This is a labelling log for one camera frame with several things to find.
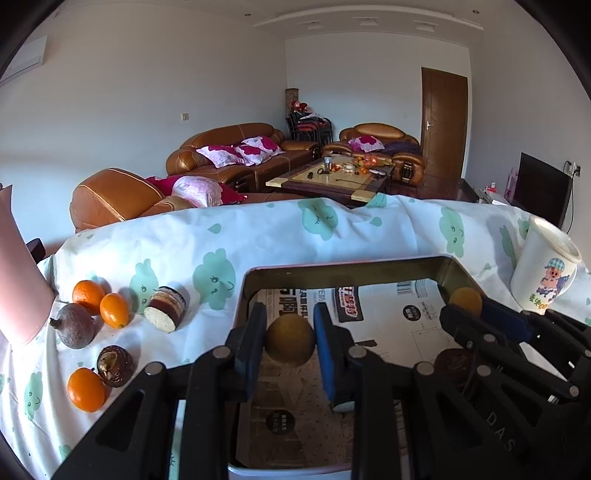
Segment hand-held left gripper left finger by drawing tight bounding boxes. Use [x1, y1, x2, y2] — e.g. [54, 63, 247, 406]
[53, 314, 269, 480]

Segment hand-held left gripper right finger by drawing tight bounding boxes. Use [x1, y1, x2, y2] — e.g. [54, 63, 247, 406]
[313, 302, 525, 480]

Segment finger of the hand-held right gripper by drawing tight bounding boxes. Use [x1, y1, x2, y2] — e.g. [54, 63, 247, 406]
[480, 299, 591, 370]
[438, 305, 580, 403]

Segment yellow-brown round fruit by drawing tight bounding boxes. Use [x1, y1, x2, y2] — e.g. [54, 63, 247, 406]
[265, 315, 317, 367]
[449, 287, 484, 315]

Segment cardboard-lined tray box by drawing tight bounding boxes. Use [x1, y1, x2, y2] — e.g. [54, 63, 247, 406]
[227, 256, 491, 477]

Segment dark brown wrinkled fruit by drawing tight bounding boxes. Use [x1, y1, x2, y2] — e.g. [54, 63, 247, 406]
[434, 349, 477, 393]

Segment white cartoon cup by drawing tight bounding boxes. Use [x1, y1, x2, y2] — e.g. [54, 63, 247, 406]
[510, 216, 583, 316]

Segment newspaper tray liner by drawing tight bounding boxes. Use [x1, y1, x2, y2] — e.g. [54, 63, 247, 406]
[235, 277, 455, 468]

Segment layered cake cup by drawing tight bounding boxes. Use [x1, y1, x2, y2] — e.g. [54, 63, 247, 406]
[143, 286, 190, 333]

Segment dark tv cabinet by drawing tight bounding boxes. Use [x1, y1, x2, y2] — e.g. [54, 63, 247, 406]
[455, 178, 513, 204]

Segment black television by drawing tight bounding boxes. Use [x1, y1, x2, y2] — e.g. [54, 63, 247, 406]
[512, 152, 574, 230]

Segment dark brown fruit with stem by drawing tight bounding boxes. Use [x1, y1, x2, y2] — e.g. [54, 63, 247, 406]
[96, 345, 136, 387]

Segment small oval orange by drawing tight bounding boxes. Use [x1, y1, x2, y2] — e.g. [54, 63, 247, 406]
[100, 293, 129, 329]

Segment large round orange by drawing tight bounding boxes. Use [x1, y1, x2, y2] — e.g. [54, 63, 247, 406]
[67, 368, 108, 413]

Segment wooden coffee table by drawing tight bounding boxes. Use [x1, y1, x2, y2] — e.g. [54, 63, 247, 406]
[265, 156, 397, 208]

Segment pale pink pillow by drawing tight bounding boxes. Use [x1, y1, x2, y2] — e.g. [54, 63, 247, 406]
[172, 176, 226, 209]

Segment purple passion fruit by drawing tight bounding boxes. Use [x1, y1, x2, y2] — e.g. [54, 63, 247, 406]
[49, 303, 97, 350]

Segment dark red pillow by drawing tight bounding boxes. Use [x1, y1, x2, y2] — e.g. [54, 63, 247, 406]
[144, 175, 247, 206]

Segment purple blanket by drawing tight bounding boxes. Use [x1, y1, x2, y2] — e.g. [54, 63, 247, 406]
[379, 141, 423, 158]

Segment pile of small oranges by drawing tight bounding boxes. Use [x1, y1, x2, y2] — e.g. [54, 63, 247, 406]
[353, 154, 392, 175]

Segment long brown leather sofa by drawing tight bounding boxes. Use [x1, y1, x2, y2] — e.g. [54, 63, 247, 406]
[165, 122, 321, 193]

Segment white pillow with magenta flowers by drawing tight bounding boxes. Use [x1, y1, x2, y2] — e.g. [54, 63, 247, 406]
[196, 145, 246, 169]
[348, 136, 385, 153]
[233, 143, 274, 167]
[242, 136, 284, 155]

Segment brown wooden door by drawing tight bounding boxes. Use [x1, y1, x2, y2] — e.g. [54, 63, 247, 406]
[420, 67, 469, 182]

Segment brown leather armchair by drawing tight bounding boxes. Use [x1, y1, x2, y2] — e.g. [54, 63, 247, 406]
[322, 122, 426, 186]

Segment brown leather sofa with armrest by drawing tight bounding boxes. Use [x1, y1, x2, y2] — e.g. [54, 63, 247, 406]
[69, 168, 305, 234]

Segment stacked dark chairs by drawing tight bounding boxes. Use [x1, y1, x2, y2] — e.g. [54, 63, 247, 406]
[287, 113, 334, 143]

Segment pink paper sheet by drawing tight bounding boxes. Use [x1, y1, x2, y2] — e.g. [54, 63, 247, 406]
[0, 184, 55, 346]

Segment white air conditioner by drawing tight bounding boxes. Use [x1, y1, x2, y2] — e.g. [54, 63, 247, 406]
[0, 37, 48, 84]

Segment black power cable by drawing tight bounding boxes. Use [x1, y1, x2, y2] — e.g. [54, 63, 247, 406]
[562, 159, 578, 234]

